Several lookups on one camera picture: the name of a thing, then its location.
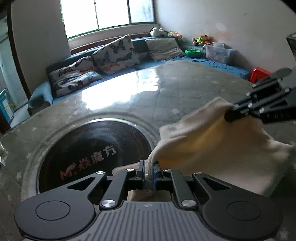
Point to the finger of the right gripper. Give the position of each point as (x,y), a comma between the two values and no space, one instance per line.
(266,91)
(273,109)

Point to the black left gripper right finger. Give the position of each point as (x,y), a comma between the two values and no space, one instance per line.
(187,192)

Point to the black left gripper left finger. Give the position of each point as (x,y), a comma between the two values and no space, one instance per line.
(108,192)

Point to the cream knit garment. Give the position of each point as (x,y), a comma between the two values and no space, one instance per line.
(241,153)

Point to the red plastic stool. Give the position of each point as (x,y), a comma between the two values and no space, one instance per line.
(258,74)

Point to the black round induction cooktop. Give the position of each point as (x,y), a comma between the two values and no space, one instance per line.
(101,145)

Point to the clear plastic storage box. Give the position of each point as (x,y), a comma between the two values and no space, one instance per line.
(218,54)

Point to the colourful plush toys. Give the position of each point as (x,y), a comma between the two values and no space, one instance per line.
(202,40)

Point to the green plastic bowl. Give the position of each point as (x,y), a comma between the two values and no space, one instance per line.
(194,53)

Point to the grey plain cushion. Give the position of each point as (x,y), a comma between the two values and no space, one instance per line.
(163,48)

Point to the butterfly pillow lying flat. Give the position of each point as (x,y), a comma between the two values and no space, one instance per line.
(74,76)

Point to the blue sofa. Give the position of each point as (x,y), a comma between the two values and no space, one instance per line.
(44,95)

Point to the white black plush toy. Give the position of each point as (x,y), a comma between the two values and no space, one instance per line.
(158,32)

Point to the butterfly pillow upright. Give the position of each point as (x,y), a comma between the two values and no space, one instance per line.
(116,56)

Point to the light blue cabinet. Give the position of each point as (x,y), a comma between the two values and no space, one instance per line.
(6,107)

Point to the window with green frame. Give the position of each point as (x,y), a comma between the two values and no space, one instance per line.
(83,17)

